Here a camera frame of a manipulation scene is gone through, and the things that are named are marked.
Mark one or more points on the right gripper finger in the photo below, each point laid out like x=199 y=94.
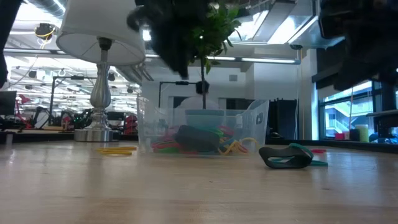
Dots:
x=177 y=53

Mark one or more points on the wide black rubber band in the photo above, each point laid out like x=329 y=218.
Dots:
x=303 y=160
x=196 y=138

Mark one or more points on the green rubber band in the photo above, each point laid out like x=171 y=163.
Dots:
x=169 y=150

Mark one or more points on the yellow rubber band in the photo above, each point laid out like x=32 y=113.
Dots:
x=115 y=152

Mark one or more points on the teal rubber band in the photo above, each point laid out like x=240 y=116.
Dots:
x=320 y=163

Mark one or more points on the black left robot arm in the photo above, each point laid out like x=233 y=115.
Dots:
x=4 y=46

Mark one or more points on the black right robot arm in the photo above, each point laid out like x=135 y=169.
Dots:
x=367 y=37

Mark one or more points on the clear plastic bin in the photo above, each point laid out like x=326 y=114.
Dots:
x=248 y=124

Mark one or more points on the green potted plant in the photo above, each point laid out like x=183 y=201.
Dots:
x=217 y=28

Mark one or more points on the person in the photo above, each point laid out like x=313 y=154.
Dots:
x=196 y=102

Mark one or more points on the white shade table lamp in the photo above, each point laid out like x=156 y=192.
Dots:
x=99 y=93

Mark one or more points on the long ceiling tube light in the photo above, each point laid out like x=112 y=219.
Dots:
x=267 y=60

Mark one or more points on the black computer monitor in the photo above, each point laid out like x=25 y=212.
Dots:
x=6 y=102

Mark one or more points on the red container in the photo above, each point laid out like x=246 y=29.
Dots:
x=339 y=136

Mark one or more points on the black cup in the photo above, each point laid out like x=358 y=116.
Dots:
x=354 y=135

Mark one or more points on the pale green cylinder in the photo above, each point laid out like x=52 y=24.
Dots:
x=363 y=133

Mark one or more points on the black side table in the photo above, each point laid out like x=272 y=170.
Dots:
x=385 y=114

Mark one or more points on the black camera stand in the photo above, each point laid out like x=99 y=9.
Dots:
x=53 y=93
x=182 y=83

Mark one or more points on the ceiling dome camera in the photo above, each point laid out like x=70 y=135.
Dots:
x=296 y=47

